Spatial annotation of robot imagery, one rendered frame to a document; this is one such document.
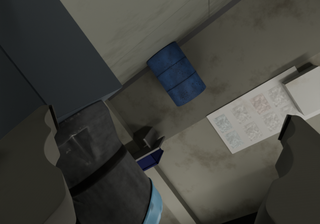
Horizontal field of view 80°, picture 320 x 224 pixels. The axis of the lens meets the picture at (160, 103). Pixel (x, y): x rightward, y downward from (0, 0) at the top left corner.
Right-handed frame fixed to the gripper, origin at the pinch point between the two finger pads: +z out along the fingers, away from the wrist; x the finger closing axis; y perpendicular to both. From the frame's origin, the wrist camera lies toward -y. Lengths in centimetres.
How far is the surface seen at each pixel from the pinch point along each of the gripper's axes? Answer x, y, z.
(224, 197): 116, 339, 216
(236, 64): 104, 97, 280
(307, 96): 197, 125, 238
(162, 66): -9, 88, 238
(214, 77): 73, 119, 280
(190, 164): 49, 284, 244
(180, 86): 17, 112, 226
